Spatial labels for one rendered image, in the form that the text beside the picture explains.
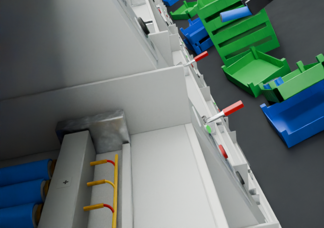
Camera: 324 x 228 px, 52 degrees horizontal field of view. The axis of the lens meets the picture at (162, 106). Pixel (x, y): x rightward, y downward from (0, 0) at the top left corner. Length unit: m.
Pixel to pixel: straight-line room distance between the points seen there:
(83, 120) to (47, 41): 0.06
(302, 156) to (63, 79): 1.04
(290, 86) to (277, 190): 0.36
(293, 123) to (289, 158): 0.17
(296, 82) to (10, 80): 1.07
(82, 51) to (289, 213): 0.93
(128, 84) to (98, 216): 0.10
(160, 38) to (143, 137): 0.12
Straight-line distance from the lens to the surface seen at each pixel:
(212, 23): 1.79
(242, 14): 0.67
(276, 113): 1.41
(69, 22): 0.24
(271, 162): 1.24
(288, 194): 1.13
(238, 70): 1.83
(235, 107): 0.57
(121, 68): 0.25
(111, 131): 0.25
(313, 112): 1.36
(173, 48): 0.98
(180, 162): 0.23
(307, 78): 1.24
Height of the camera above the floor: 0.86
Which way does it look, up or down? 26 degrees down
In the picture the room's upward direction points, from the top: 35 degrees counter-clockwise
